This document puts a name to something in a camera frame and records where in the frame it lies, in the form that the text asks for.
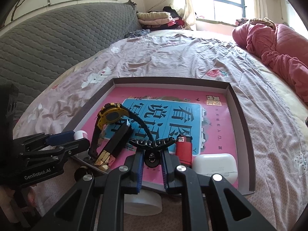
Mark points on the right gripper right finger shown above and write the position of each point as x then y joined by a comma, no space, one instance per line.
209,203

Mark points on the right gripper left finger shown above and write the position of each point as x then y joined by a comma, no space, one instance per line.
77,209

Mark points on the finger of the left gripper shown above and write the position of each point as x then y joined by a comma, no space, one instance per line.
41,140
43,160

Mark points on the small white medicine bottle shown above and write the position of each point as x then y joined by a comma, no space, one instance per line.
81,134

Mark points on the white earbuds case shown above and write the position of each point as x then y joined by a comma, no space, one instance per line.
223,164

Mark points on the yellow black wristwatch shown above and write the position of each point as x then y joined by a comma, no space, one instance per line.
109,114

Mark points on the red lighter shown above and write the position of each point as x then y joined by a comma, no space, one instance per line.
184,149

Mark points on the black hair claw clip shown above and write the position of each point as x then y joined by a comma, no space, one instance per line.
152,149

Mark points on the person's left hand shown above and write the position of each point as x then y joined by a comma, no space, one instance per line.
7,195

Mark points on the shallow grey cardboard box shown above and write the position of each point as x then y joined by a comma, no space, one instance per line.
245,155

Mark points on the large white ribbed jar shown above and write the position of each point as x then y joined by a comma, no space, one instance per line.
145,203

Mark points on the grey quilted headboard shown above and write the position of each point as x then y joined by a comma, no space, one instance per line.
37,51

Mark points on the pink and blue book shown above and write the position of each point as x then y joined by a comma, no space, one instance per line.
171,112

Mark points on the pink floral bed sheet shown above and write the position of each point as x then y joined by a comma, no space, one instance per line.
274,113

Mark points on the pink quilted duvet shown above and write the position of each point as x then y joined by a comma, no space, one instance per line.
280,48

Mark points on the folded clothes pile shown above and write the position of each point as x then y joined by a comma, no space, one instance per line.
167,19

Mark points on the window with dark frame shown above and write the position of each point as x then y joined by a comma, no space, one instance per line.
226,11

